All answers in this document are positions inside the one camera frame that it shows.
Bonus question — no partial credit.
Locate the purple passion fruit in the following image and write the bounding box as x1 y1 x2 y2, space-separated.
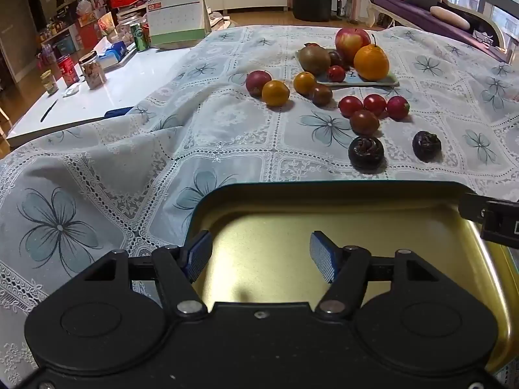
245 70 272 98

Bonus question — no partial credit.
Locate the dark brown tomato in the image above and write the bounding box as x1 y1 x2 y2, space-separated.
310 85 333 107
350 109 380 137

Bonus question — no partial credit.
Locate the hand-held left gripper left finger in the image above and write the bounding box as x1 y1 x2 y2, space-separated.
75 230 213 317

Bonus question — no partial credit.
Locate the small green label jar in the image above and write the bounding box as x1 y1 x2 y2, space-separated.
40 70 59 95

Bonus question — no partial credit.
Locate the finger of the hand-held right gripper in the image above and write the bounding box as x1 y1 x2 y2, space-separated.
458 192 519 248

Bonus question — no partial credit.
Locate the white lace floral tablecloth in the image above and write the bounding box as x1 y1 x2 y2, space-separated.
0 24 519 389

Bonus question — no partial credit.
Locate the red tin can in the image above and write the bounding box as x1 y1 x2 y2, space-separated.
57 55 81 87

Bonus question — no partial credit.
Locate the purple sofa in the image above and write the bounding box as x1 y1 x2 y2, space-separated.
369 0 507 62

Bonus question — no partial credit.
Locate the small orange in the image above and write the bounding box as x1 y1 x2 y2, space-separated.
294 71 317 96
261 80 290 108

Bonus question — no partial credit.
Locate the brown kiwi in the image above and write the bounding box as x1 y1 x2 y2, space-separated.
299 46 332 76

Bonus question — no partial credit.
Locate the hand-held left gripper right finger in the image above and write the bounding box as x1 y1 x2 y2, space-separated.
310 230 447 320

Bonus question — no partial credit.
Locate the green drink can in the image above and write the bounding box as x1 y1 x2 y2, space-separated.
130 21 150 53

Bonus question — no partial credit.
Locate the black round ottoman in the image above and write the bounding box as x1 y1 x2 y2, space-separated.
292 0 332 22

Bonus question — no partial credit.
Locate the dark mangosteen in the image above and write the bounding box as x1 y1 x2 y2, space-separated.
348 136 385 172
412 130 442 163

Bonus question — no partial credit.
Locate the red apple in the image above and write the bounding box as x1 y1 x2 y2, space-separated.
335 27 371 65

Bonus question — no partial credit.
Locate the large orange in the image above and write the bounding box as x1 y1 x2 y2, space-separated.
354 44 390 82

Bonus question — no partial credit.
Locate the gold metal tray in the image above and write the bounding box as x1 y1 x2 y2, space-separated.
184 182 519 375

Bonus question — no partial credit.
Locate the pink red radish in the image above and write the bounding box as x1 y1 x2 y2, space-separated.
386 96 410 121

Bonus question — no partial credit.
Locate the glass jar with black lid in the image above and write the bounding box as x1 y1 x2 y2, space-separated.
78 51 107 90

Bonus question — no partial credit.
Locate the light blue rectangular plate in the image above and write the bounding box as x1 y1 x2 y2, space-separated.
295 49 400 88

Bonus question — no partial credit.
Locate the desk calendar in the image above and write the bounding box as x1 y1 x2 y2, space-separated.
146 0 212 47

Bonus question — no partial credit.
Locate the black pen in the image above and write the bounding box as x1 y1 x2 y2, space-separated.
40 99 59 123

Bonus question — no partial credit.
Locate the blue tissue box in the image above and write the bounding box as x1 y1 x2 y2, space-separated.
96 41 129 69

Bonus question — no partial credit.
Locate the white bolster pillow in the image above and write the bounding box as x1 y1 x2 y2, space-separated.
430 6 472 30

